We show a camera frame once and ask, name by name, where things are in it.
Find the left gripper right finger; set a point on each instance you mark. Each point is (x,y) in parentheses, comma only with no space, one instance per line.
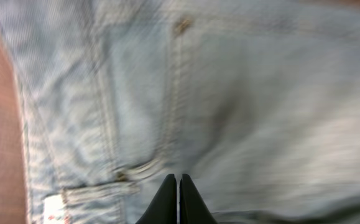
(192,207)

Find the light blue denim shorts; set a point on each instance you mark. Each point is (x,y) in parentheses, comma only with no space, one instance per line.
(258,101)

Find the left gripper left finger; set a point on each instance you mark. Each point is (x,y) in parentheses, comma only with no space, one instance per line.
(163,207)

